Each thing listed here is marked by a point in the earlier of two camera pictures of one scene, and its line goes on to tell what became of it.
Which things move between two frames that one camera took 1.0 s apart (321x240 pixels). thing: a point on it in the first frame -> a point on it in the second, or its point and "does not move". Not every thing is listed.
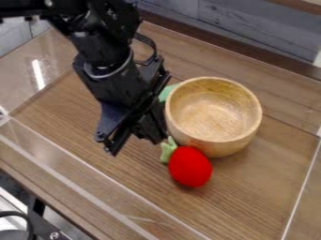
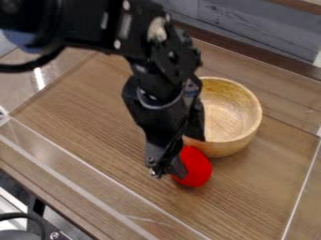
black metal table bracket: x=43 y=228 does not move
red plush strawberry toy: x=190 y=164 does not move
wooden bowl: x=212 y=113 does not move
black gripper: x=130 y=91 -> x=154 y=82
